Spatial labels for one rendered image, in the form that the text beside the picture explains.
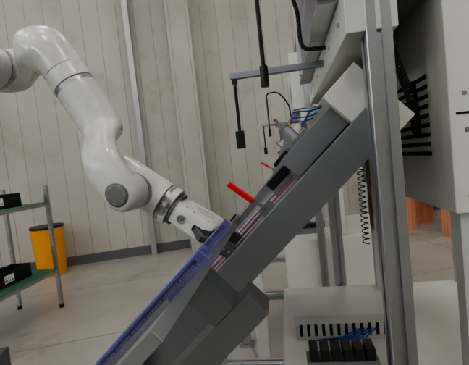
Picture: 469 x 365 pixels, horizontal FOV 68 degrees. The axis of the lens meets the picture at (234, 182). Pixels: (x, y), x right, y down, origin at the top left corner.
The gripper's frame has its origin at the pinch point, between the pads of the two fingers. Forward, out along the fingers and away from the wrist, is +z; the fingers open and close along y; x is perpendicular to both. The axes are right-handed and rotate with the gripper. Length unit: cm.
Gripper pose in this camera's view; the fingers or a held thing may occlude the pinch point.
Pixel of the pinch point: (236, 247)
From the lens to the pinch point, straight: 76.0
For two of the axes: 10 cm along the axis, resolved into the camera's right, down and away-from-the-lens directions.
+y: 1.4, -0.7, 9.9
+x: -5.2, 8.5, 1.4
